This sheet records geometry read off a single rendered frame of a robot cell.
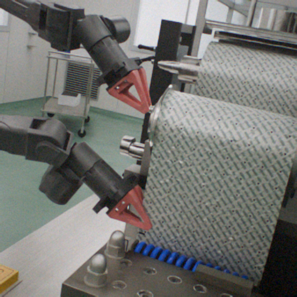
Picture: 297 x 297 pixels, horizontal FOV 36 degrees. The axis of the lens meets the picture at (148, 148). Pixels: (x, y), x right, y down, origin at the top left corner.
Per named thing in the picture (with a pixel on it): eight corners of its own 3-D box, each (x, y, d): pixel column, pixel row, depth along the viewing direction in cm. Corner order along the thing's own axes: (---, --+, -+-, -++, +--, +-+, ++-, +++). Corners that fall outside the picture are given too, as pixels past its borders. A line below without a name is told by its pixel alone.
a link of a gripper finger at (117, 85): (129, 124, 84) (100, 83, 84) (142, 118, 90) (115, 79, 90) (156, 103, 81) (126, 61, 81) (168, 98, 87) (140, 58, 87)
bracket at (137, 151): (114, 261, 102) (136, 131, 94) (140, 271, 100) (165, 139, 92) (105, 271, 97) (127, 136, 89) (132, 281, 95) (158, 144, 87)
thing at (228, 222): (135, 247, 86) (152, 154, 81) (258, 288, 79) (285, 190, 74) (134, 247, 85) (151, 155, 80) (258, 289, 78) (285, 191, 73)
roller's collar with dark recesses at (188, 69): (183, 81, 111) (188, 55, 109) (206, 86, 109) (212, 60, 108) (176, 82, 105) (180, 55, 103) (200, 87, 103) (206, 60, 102)
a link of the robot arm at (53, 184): (40, 141, 78) (49, 118, 85) (8, 185, 82) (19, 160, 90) (98, 175, 82) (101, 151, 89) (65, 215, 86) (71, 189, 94)
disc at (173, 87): (170, 149, 94) (182, 79, 89) (172, 149, 94) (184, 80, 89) (144, 171, 81) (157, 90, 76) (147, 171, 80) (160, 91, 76)
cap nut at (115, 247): (109, 246, 81) (113, 223, 80) (128, 252, 80) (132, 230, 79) (100, 254, 78) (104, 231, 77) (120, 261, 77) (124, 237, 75)
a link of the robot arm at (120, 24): (46, 46, 89) (50, 2, 85) (79, 40, 98) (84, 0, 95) (97, 63, 85) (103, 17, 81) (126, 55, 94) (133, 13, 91)
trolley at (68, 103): (47, 116, 614) (55, 39, 587) (89, 122, 621) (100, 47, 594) (35, 131, 527) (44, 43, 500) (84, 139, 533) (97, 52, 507)
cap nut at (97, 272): (90, 271, 72) (94, 246, 71) (111, 279, 71) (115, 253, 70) (79, 282, 69) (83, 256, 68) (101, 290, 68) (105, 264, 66)
